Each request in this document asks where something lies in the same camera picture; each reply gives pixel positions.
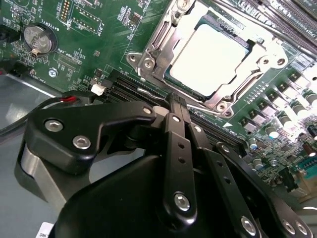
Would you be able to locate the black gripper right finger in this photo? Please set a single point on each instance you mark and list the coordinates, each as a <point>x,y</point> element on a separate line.
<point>247,193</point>

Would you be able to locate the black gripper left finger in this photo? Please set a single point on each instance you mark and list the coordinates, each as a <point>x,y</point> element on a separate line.
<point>74,129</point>

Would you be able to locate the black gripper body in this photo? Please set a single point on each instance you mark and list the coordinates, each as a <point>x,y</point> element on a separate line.
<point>119,205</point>

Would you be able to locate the CPU with silver top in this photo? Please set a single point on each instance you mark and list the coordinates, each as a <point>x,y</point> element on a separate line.
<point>208,62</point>

